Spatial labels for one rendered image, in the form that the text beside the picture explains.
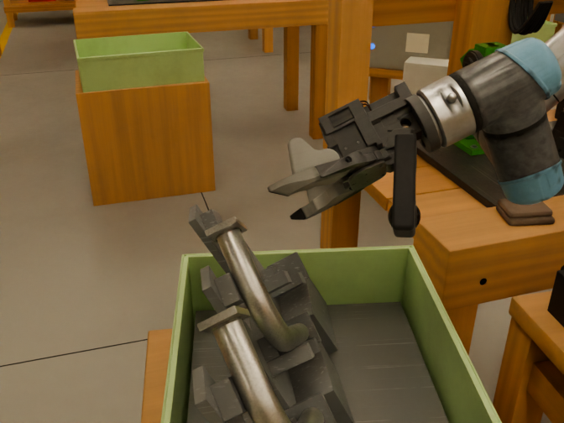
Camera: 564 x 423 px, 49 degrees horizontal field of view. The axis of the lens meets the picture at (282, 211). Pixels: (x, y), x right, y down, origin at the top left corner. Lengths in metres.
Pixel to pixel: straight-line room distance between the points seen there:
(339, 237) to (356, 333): 0.82
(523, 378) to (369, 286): 0.35
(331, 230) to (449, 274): 0.65
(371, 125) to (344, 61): 0.97
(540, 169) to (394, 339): 0.44
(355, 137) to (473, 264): 0.65
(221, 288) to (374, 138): 0.25
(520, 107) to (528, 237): 0.64
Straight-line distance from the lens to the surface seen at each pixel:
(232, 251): 0.73
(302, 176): 0.67
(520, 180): 0.80
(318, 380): 0.91
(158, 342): 1.20
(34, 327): 2.65
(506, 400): 1.37
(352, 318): 1.14
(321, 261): 1.12
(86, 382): 2.35
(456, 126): 0.74
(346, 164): 0.68
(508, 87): 0.75
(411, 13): 1.84
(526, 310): 1.24
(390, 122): 0.75
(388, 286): 1.18
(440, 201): 1.50
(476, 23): 1.85
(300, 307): 1.04
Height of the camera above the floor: 1.55
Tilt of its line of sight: 28 degrees down
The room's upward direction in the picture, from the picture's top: straight up
